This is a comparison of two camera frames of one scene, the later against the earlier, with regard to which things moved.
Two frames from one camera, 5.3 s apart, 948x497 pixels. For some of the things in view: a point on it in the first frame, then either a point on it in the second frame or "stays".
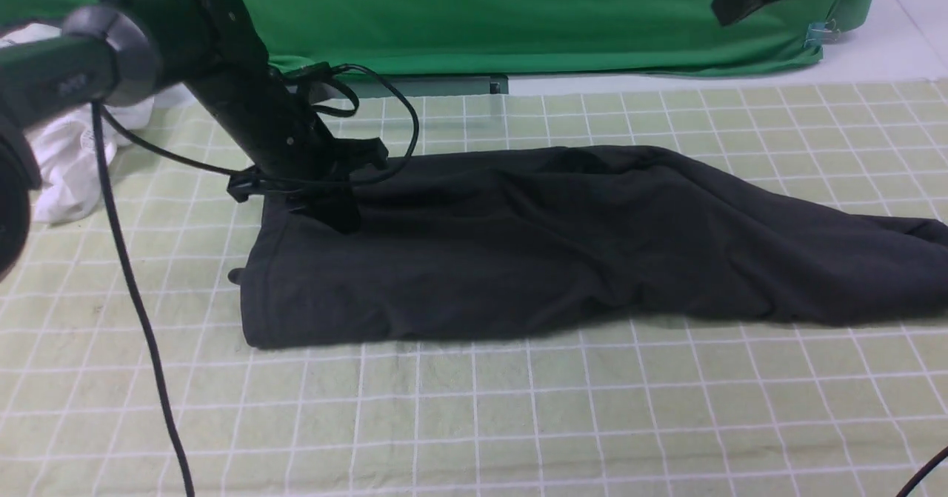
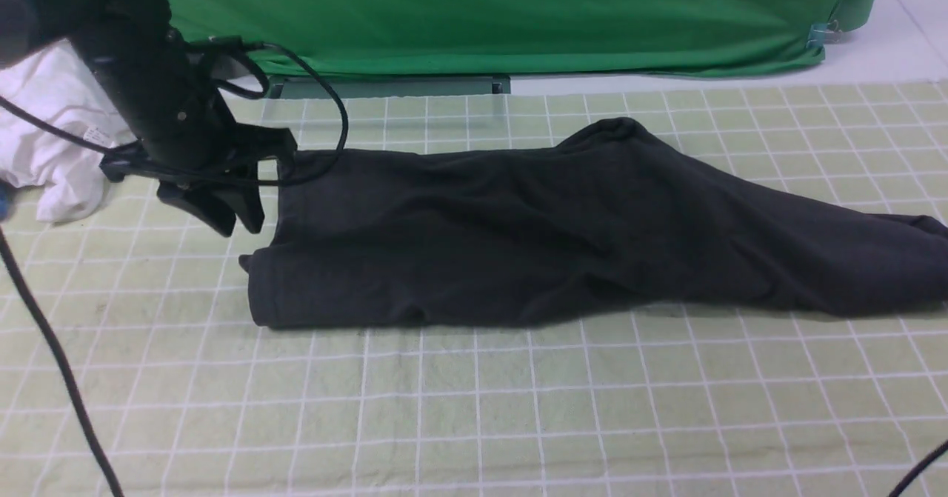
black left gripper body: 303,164 → 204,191
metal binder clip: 820,33 stays
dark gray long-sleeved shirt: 574,235 stays
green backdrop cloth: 485,19 stays
